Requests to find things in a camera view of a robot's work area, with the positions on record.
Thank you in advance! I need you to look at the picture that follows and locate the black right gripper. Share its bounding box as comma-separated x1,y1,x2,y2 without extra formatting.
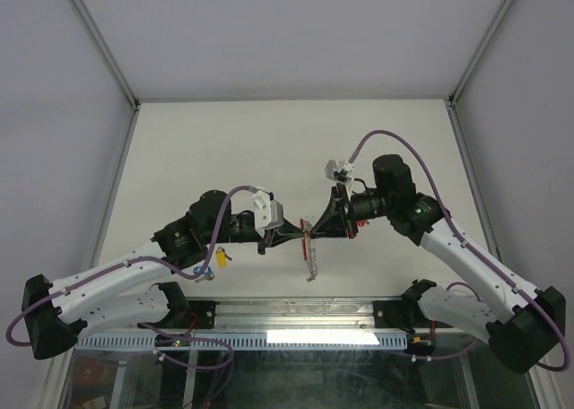
309,182,394,239

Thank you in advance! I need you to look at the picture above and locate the metal keyring holder red handle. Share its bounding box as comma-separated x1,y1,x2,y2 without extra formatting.
300,218,318,283

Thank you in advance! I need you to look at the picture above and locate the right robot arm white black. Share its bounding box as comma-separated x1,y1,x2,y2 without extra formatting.
310,154,566,374

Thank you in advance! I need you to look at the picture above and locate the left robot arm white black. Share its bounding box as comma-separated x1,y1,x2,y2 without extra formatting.
19,187,302,360

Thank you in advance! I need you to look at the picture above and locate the blue tag key on table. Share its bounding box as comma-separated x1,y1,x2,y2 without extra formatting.
193,266,214,283

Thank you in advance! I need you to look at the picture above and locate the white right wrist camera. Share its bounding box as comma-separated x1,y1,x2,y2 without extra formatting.
325,160,354,185

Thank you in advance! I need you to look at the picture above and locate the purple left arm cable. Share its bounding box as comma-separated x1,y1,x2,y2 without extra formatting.
4,184,264,352

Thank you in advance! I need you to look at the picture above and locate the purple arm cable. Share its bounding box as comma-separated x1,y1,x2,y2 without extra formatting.
344,129,570,372
4,184,264,352

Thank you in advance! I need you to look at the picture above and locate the aluminium mounting rail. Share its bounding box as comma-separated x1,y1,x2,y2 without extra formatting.
89,295,449,336

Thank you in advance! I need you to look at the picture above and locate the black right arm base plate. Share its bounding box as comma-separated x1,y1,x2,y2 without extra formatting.
372,300,431,334

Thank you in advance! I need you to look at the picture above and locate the white slotted cable duct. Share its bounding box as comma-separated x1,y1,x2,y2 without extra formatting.
75,329,407,352

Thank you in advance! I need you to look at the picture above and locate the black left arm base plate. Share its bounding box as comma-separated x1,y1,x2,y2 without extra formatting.
171,300,218,331

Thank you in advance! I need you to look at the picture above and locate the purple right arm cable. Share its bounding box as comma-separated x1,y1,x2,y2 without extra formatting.
344,129,570,372

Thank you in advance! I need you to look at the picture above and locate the right aluminium frame post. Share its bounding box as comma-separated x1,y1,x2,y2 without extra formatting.
448,0,517,107

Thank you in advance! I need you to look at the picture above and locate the aluminium frame post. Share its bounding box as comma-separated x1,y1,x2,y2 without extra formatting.
67,0,140,111
448,0,517,107

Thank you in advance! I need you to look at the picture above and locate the left aluminium frame post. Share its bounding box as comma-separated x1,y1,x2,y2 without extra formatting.
67,0,140,111

